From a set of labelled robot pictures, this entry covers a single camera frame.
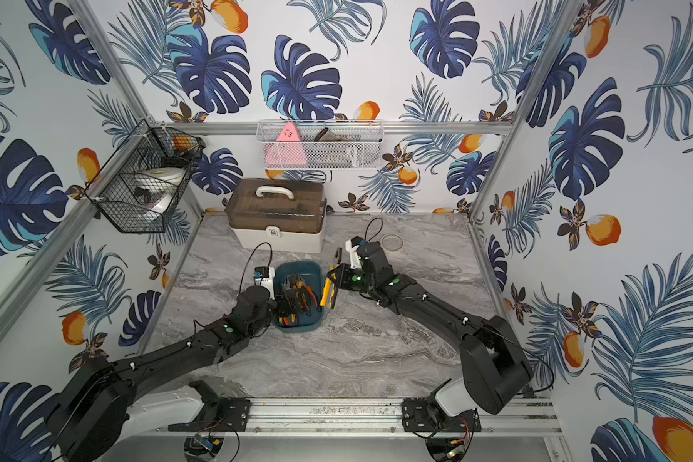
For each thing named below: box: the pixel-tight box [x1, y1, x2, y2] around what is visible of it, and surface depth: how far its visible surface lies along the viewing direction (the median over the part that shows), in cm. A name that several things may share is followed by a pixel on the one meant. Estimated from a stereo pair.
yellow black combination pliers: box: [319, 263, 340, 309], surface depth 82 cm
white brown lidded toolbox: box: [221, 177, 328, 255], surface depth 100 cm
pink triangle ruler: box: [264, 122, 308, 169], surface depth 92 cm
